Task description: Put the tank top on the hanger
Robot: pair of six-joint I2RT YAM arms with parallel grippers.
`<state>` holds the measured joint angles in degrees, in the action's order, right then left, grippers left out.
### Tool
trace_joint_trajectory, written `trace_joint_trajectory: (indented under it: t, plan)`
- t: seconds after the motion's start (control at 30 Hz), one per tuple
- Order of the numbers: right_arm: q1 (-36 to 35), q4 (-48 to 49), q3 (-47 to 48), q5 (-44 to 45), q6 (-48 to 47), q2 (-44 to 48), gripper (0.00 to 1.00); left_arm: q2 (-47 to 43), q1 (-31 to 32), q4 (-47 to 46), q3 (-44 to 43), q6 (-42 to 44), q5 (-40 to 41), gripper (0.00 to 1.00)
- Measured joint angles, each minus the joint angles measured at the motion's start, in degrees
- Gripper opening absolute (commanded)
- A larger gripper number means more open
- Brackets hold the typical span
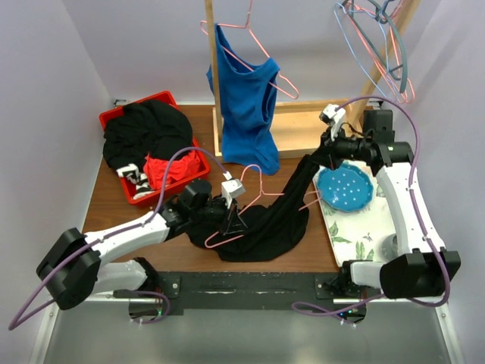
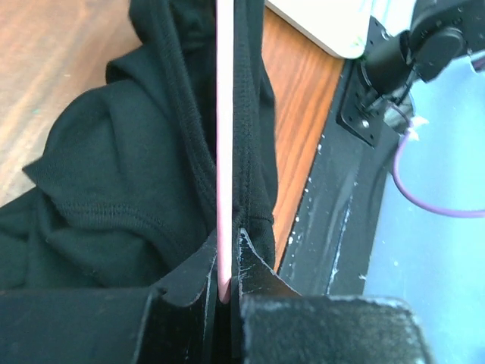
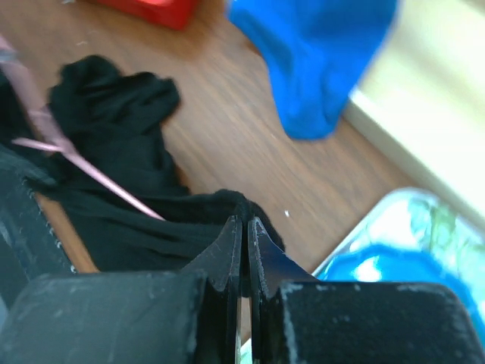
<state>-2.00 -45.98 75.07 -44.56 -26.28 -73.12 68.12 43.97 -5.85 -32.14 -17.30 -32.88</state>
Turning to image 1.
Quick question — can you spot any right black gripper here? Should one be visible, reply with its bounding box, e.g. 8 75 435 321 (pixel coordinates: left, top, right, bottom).
308 124 370 172

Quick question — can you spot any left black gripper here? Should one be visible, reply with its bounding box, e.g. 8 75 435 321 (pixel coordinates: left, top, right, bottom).
190 194 247 235

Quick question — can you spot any black tank top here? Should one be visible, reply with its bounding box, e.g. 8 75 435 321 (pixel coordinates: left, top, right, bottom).
187 155 319 262

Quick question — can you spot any pink wire hanger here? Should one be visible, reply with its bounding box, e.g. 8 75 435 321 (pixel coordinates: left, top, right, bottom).
200 0 300 101
204 164 321 249
341 1 415 104

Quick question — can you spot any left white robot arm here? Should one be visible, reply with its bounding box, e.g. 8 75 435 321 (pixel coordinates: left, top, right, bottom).
36 178 247 310

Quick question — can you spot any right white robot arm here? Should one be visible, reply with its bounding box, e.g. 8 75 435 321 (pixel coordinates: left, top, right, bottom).
316 104 461 306

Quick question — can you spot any blue tank top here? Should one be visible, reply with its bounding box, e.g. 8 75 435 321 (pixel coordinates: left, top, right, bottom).
214 24 280 175

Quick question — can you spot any grey plastic hanger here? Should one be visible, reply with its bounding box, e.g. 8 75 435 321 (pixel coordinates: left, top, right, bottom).
336 1 411 96

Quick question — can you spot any blue dotted plate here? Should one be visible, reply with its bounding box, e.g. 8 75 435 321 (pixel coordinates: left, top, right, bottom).
315 163 374 213

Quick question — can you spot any wooden clothes rack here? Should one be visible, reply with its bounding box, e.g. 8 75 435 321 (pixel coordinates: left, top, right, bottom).
201 1 421 162

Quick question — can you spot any red garment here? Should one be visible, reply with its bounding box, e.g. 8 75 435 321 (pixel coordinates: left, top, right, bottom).
143 150 201 190

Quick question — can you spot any floral serving tray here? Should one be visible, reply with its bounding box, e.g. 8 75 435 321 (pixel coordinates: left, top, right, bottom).
313 162 396 266

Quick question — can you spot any grey cup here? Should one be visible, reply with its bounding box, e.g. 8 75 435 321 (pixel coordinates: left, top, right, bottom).
381 234 398 262

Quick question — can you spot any black white striped garment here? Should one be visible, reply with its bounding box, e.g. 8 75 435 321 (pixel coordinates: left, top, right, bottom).
116 163 154 199

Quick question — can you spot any black clothes pile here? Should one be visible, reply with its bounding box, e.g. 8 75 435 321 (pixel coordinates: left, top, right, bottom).
103 100 193 170

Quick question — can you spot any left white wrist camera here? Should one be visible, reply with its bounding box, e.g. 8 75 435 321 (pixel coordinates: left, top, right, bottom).
221 171 246 208

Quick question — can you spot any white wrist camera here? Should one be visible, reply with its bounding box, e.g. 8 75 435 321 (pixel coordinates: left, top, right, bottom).
319 104 346 141
221 171 246 208

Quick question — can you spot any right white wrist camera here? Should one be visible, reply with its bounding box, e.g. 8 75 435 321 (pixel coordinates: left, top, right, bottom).
319 104 346 141

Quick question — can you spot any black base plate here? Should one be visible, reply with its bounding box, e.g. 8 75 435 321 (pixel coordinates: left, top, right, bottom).
113 271 382 318

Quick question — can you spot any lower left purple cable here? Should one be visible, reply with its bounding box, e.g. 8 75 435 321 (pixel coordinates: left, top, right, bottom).
128 290 171 325

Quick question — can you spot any blue wire hanger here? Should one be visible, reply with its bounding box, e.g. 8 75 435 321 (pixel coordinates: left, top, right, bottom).
333 0 399 105

